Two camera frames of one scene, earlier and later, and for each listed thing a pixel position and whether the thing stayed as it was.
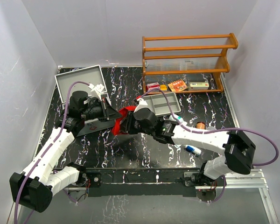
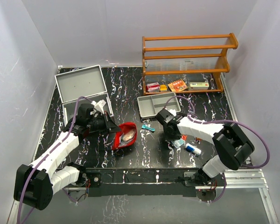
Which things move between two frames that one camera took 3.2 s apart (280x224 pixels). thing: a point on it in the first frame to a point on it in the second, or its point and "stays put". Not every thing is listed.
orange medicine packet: x=178 y=85 stays put
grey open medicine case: x=92 y=75 stays put
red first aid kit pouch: x=116 y=130 to x=126 y=136
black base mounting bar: x=138 y=182 stays put
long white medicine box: x=199 y=86 stays put
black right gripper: x=126 y=127 to x=175 y=137
